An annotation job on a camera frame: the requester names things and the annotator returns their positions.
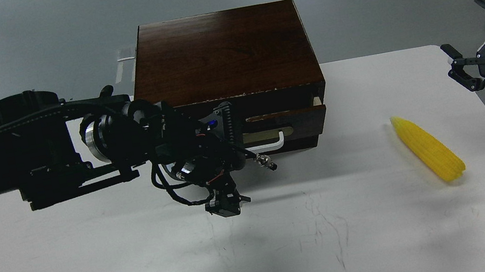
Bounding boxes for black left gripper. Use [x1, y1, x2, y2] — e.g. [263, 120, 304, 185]
[172, 151, 252, 218]

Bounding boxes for white drawer handle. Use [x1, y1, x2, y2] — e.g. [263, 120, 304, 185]
[247, 131, 285, 154]

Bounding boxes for dark wooden drawer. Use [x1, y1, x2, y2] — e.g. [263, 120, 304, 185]
[238, 103, 327, 146]

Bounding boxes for yellow corn cob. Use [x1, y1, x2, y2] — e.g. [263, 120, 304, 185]
[390, 116, 466, 183]

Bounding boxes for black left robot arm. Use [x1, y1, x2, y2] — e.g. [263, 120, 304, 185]
[0, 85, 277, 218]

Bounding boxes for dark wooden drawer cabinet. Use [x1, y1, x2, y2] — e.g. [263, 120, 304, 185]
[133, 0, 326, 153]

